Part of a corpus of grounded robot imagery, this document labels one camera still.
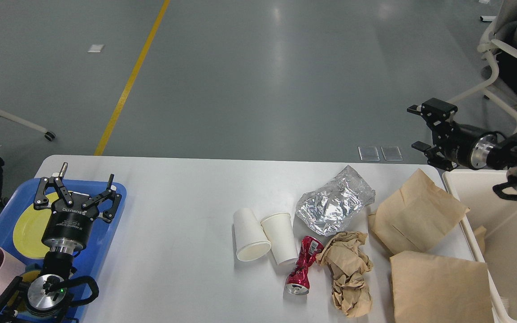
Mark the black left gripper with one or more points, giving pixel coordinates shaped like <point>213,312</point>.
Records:
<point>67,227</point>

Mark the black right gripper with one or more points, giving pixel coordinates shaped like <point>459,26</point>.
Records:
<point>457,144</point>

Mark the yellow plastic plate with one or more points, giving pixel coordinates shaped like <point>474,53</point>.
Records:
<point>28,232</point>

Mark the dark teal mug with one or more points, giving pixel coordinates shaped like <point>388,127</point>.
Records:
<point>32,272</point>

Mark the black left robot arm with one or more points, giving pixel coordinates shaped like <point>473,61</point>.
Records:
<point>50,295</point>

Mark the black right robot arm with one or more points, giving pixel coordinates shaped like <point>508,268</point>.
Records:
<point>503,157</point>

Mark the brown paper bag upper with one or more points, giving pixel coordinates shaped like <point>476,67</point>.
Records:
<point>417,216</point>

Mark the brown paper bag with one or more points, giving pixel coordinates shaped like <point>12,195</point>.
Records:
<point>417,216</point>
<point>444,285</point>

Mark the white office chair right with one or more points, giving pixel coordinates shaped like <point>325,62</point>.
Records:
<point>498,46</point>

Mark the crumpled silver foil bag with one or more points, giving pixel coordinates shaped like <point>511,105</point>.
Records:
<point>332,207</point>

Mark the beige plastic bin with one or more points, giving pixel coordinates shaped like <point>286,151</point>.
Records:
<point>490,229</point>

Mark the brown paper bag lower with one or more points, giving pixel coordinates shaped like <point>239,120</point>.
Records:
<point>444,285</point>

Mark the crumpled brown paper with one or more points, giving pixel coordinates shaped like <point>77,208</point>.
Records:
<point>348,264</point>

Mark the white paper cup left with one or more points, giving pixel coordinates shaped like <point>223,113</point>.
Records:
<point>250,239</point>

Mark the white paper cup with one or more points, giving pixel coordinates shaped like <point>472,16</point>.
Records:
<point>250,239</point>
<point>278,230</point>

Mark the white paper cup right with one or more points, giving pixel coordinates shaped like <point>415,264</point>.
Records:
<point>278,230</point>

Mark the crushed red soda can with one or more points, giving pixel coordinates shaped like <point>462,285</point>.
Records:
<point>297,282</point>

